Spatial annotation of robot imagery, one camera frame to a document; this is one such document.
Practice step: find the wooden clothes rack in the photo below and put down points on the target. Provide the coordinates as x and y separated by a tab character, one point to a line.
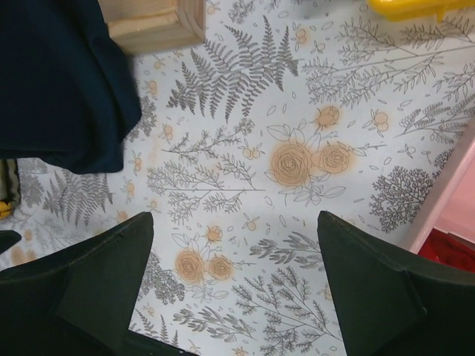
149	26

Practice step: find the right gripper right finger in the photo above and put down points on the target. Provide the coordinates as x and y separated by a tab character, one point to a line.
390	301

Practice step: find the floral table mat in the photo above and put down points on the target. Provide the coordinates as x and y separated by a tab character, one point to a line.
286	109

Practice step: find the pink divided organizer tray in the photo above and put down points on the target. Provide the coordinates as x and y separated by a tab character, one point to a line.
449	207

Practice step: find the navy blue shorts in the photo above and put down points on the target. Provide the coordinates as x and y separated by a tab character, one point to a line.
67	93

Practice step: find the camouflage shorts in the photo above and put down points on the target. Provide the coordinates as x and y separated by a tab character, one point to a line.
10	187

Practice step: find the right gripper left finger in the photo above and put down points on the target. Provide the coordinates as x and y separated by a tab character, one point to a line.
80	300

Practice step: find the yellow plastic tray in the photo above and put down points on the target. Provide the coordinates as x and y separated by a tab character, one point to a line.
402	10

